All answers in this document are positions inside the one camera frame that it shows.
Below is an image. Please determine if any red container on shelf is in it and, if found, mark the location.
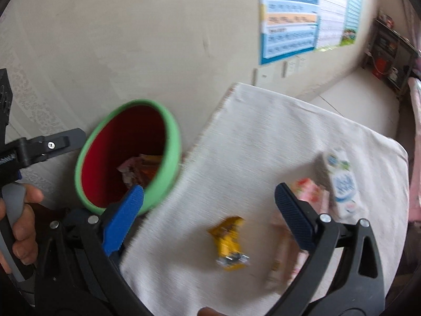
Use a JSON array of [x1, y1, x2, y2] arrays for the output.
[[372, 57, 390, 80]]

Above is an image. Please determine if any white blue milk carton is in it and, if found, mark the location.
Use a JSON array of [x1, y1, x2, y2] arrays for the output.
[[316, 147, 363, 224]]

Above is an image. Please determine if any green red trash bin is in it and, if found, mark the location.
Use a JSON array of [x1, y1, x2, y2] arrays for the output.
[[74, 99, 182, 215]]

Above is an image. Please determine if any purple foil candy wrapper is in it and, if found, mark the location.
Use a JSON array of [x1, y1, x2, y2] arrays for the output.
[[118, 154, 163, 188]]

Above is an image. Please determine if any white chart wall poster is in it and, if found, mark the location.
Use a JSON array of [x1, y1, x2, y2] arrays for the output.
[[315, 0, 348, 50]]

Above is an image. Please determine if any small yellow candy wrapper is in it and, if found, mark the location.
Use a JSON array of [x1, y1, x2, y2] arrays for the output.
[[208, 216, 249, 270]]

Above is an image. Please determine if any left hand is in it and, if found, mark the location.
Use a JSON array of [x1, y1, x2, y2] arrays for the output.
[[12, 184, 43, 265]]

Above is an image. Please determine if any blue pinyin wall poster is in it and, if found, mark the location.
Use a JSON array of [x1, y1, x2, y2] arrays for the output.
[[260, 0, 320, 65]]

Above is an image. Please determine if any strawberry pink carton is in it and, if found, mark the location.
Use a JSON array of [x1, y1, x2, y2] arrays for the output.
[[292, 178, 330, 214]]

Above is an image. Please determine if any white wall socket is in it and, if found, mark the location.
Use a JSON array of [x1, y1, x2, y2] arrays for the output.
[[283, 56, 306, 78]]

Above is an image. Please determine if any white towel table cover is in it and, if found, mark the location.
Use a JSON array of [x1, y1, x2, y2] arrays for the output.
[[120, 84, 409, 315]]

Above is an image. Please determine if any black metal shelf rack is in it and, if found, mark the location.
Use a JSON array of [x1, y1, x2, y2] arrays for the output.
[[361, 19, 419, 99]]

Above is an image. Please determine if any bed with plaid quilt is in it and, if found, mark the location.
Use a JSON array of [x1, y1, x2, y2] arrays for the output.
[[408, 77, 421, 223]]

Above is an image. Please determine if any green number wall poster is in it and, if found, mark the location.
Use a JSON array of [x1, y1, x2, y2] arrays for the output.
[[340, 0, 363, 46]]

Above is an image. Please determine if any right hand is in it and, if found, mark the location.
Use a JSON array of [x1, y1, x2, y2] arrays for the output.
[[197, 307, 225, 316]]

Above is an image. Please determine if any pink white stick wrapper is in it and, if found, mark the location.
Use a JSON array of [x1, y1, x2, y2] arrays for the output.
[[266, 211, 308, 295]]

